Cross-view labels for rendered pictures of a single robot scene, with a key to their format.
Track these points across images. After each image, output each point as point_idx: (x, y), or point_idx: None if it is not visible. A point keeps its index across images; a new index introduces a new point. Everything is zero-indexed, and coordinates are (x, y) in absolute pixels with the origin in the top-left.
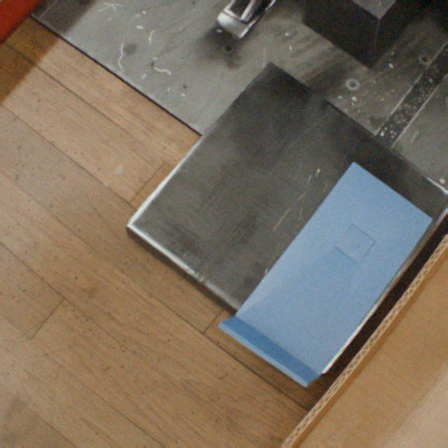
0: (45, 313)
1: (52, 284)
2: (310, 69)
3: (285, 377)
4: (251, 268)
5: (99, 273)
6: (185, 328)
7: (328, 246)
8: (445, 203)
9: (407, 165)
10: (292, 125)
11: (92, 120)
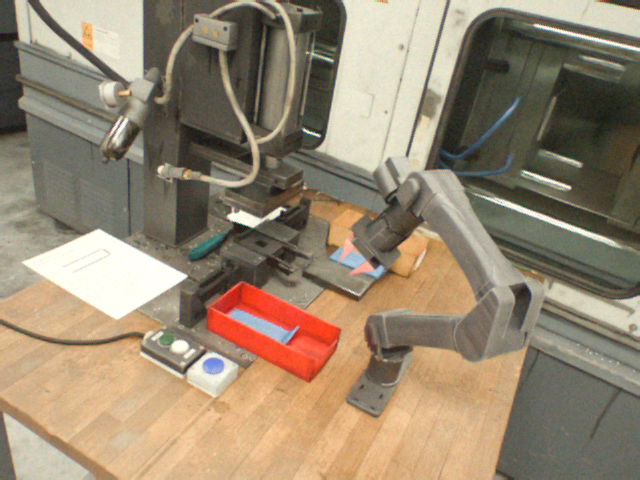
0: None
1: None
2: (298, 269)
3: (385, 277)
4: (363, 275)
5: (371, 307)
6: (379, 292)
7: (353, 262)
8: (334, 245)
9: (326, 250)
10: (321, 267)
11: (325, 309)
